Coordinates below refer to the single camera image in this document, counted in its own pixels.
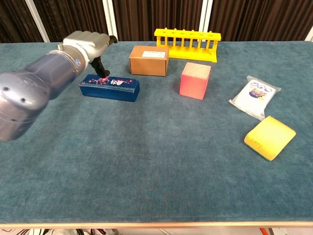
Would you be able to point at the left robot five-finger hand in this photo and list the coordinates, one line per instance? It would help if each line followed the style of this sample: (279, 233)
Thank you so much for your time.
(90, 44)

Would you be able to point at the blue patterned glasses case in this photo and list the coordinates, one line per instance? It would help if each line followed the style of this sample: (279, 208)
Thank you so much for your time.
(110, 90)

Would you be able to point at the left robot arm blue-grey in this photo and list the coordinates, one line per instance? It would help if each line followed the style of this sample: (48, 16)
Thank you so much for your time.
(34, 93)

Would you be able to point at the brown cardboard box white label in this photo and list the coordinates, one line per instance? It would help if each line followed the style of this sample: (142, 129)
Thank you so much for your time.
(146, 64)

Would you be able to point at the dark brown pleated curtain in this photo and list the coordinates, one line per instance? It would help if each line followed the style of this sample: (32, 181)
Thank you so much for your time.
(159, 14)

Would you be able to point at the yellow test tube rack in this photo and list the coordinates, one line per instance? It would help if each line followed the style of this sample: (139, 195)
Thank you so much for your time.
(190, 50)

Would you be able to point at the pink foam cube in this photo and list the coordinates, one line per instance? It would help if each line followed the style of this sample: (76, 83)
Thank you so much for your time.
(193, 84)

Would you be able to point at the blue velvet table cloth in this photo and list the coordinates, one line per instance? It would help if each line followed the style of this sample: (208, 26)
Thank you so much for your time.
(156, 183)

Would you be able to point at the white plastic snack packet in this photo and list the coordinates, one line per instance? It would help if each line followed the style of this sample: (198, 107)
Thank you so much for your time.
(254, 98)

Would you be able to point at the yellow sponge green backing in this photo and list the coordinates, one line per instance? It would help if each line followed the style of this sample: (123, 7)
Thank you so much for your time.
(269, 137)

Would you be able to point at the aluminium frame post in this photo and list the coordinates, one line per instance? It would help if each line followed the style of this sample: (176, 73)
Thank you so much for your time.
(206, 17)
(310, 37)
(38, 20)
(110, 20)

